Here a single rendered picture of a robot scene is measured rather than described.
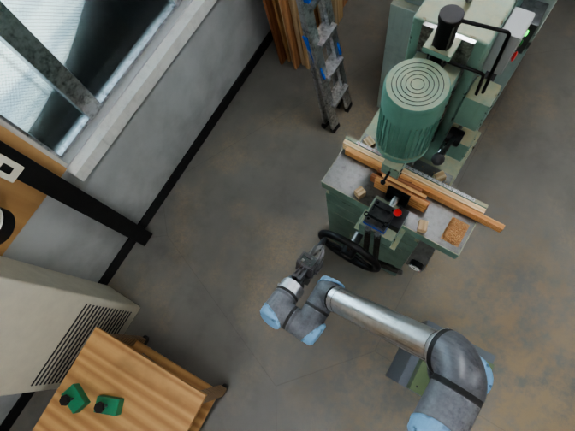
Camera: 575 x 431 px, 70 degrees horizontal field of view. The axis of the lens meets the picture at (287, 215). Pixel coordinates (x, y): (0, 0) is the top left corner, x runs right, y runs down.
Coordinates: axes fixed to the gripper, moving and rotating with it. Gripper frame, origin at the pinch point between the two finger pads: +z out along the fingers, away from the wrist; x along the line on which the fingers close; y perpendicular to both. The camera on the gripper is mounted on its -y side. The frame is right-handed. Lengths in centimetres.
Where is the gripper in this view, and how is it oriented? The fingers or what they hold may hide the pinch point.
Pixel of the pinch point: (321, 248)
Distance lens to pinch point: 163.4
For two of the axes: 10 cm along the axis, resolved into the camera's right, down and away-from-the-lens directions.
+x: -8.3, -4.8, 2.7
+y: 0.6, -5.7, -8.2
